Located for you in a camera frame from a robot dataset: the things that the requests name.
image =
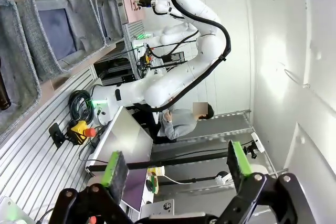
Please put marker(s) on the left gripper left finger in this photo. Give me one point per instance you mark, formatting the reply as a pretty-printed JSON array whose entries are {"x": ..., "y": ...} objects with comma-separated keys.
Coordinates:
[{"x": 115, "y": 174}]

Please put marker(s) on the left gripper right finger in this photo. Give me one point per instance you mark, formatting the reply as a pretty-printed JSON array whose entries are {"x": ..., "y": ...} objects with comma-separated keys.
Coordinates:
[{"x": 237, "y": 166}]

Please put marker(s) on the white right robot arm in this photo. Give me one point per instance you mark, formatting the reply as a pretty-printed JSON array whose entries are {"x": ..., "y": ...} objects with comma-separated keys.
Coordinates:
[{"x": 162, "y": 87}]

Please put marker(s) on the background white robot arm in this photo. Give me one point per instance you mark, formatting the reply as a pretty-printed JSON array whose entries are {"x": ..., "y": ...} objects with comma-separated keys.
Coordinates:
[{"x": 170, "y": 33}]

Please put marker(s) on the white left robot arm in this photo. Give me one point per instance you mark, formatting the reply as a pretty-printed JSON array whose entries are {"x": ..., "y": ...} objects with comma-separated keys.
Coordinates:
[{"x": 8, "y": 208}]

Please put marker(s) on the grey fabric can basket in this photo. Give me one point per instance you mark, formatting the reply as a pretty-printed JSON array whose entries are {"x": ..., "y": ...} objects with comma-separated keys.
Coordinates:
[{"x": 115, "y": 19}]

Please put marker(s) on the grey fabric plastic basket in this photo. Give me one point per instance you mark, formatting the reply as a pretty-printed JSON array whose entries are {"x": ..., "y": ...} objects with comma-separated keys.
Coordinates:
[{"x": 86, "y": 24}]

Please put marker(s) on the grey fabric bottle basket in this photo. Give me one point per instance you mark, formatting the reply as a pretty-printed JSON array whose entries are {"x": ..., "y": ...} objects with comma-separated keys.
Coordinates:
[{"x": 21, "y": 77}]

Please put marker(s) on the grey sweater person's hand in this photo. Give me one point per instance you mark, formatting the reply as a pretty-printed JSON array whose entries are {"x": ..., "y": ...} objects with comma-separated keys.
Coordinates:
[{"x": 168, "y": 116}]

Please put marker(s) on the grey computer monitor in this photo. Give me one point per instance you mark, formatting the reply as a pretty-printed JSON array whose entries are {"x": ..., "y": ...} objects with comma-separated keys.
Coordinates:
[{"x": 126, "y": 140}]

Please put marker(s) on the small white yellow carton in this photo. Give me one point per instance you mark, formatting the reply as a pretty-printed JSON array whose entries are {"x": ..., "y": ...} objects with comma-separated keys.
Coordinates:
[{"x": 156, "y": 171}]

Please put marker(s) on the long black pole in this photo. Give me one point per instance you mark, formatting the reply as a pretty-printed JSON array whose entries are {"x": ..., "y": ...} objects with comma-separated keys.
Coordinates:
[{"x": 183, "y": 163}]

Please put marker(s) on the yellow emergency stop button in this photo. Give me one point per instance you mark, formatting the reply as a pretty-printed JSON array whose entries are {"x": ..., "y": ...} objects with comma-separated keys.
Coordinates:
[{"x": 78, "y": 130}]

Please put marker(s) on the white box with black logo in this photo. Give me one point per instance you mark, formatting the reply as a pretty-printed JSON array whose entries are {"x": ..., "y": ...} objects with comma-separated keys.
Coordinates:
[{"x": 162, "y": 207}]

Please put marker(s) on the person in grey sweater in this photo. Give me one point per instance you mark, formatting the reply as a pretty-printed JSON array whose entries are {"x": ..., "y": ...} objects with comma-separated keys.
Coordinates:
[{"x": 181, "y": 127}]

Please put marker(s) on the small black box device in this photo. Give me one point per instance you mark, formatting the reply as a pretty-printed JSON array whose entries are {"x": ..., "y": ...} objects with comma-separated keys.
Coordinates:
[{"x": 56, "y": 134}]

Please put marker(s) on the brown glass bottle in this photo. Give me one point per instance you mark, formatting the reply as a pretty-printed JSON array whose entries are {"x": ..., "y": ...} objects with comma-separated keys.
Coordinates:
[{"x": 4, "y": 87}]

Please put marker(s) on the white camera on black mount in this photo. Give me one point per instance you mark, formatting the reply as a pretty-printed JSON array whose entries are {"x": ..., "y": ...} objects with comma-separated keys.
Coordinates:
[{"x": 257, "y": 142}]

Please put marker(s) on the aluminium slotted base plate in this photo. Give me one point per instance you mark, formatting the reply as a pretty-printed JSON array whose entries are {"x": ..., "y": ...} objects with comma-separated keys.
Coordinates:
[{"x": 31, "y": 169}]

